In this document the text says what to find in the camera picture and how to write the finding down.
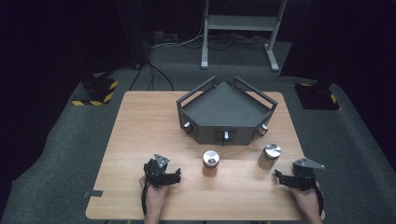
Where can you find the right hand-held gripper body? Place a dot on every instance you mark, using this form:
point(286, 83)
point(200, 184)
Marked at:
point(303, 177)

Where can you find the person's left hand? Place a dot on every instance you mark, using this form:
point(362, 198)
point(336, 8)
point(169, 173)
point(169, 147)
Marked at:
point(154, 196)

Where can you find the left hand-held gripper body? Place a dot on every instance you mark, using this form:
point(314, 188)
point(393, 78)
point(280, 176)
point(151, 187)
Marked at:
point(154, 171)

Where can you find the grey tape strip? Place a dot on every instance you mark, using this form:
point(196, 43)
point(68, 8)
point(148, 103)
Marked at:
point(93, 193)

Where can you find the grey metal stand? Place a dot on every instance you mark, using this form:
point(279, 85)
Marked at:
point(239, 22)

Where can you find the person's right hand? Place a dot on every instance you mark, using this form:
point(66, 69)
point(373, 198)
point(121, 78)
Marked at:
point(306, 199)

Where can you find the dark grey corner rack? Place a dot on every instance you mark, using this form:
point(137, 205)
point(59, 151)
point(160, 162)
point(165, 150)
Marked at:
point(224, 107)

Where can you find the glass jar with beige spice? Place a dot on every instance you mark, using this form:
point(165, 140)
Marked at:
point(269, 155)

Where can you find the yellow-black striped floor base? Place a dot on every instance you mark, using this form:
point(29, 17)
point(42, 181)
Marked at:
point(317, 96)
point(99, 90)

